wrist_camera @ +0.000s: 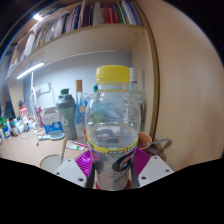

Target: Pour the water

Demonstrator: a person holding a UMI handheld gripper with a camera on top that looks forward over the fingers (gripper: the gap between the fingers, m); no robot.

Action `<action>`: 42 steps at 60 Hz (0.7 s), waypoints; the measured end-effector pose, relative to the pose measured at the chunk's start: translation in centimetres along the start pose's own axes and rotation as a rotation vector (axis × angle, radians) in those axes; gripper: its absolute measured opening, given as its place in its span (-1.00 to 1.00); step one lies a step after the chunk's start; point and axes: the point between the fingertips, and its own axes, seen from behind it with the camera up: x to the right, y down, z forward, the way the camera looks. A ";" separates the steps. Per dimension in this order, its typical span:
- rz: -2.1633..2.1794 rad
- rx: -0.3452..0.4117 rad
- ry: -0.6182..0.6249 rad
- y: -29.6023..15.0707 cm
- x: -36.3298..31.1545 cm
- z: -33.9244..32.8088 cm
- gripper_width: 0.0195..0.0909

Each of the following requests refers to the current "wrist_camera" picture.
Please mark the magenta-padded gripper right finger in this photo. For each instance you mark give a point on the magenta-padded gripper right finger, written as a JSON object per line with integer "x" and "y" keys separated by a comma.
{"x": 153, "y": 168}

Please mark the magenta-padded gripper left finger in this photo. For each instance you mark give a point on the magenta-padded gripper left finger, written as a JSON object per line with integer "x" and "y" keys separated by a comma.
{"x": 71, "y": 170}

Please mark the clear yellow-capped drink bottle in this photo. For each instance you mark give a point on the clear yellow-capped drink bottle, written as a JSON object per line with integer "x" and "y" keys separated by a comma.
{"x": 111, "y": 133}

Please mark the cream white mug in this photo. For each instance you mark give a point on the cream white mug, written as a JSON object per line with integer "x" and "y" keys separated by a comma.
{"x": 50, "y": 164}

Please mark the white green tube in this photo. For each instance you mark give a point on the white green tube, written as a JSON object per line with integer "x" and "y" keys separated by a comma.
{"x": 76, "y": 145}

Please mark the metal spoon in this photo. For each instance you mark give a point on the metal spoon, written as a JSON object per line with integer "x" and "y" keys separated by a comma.
{"x": 160, "y": 141}

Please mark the brown mug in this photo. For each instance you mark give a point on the brown mug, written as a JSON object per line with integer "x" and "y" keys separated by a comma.
{"x": 145, "y": 140}

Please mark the light blue flat case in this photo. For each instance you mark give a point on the light blue flat case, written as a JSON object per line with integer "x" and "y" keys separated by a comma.
{"x": 51, "y": 136}

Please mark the blue white carton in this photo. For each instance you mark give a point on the blue white carton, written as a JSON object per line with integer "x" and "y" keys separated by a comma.
{"x": 51, "y": 121}

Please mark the grey green shaker bottle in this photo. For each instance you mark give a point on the grey green shaker bottle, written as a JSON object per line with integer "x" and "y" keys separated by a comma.
{"x": 66, "y": 116}

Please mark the pink packet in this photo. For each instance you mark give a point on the pink packet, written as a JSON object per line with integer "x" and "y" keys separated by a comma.
{"x": 39, "y": 116}

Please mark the red white can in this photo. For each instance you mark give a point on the red white can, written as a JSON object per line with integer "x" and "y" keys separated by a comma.
{"x": 23, "y": 111}

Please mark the green glass bottle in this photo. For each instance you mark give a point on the green glass bottle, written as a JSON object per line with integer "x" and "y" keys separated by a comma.
{"x": 95, "y": 88}

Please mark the wooden wardrobe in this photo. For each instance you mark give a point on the wooden wardrobe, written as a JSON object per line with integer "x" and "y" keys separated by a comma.
{"x": 186, "y": 86}

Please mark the white desk lamp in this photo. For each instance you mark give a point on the white desk lamp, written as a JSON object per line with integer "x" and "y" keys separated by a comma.
{"x": 32, "y": 86}

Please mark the white under-shelf light bar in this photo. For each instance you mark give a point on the white under-shelf light bar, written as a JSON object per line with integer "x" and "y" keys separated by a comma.
{"x": 30, "y": 70}

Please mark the wooden shelf unit with books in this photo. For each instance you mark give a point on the wooden shelf unit with books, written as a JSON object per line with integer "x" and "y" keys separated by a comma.
{"x": 83, "y": 36}

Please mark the white ceiling tube light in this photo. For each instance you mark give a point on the white ceiling tube light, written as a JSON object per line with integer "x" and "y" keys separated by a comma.
{"x": 37, "y": 17}

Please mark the white wall socket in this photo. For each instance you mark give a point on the white wall socket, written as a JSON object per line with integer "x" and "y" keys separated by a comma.
{"x": 44, "y": 88}

